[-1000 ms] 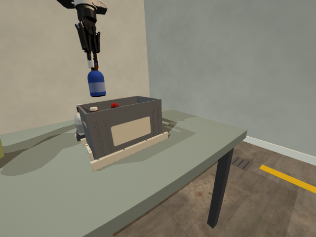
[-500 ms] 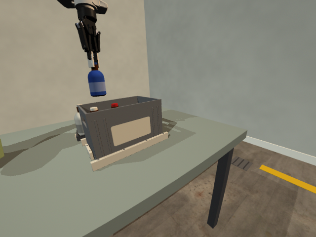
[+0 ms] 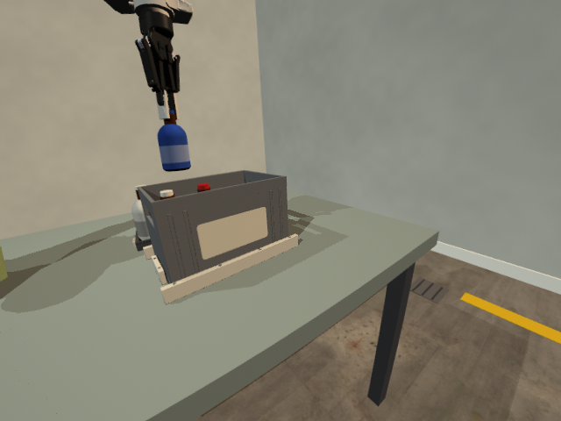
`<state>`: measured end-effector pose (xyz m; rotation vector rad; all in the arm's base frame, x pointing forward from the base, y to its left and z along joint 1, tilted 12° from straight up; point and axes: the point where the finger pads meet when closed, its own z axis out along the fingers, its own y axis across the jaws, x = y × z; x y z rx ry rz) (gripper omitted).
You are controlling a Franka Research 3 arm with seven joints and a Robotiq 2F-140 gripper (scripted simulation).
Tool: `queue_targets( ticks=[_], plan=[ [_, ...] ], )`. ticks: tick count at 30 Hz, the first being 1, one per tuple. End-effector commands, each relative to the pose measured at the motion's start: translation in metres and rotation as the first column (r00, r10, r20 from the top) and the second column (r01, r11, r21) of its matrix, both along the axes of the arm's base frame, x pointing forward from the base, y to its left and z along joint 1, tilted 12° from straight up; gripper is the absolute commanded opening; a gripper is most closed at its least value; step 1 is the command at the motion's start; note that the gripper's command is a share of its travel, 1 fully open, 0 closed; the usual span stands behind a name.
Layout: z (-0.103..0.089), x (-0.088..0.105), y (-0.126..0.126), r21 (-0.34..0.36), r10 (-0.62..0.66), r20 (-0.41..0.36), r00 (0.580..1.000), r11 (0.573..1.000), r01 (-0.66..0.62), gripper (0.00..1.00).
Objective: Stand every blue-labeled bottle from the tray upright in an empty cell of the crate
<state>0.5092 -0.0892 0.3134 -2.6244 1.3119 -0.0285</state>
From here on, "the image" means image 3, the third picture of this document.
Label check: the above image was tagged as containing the blue bottle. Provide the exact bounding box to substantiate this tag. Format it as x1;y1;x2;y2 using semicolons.
158;110;191;172

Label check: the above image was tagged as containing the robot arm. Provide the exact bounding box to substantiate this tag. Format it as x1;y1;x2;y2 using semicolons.
104;0;193;25

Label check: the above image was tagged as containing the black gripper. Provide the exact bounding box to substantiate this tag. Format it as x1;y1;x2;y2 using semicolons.
135;11;181;119

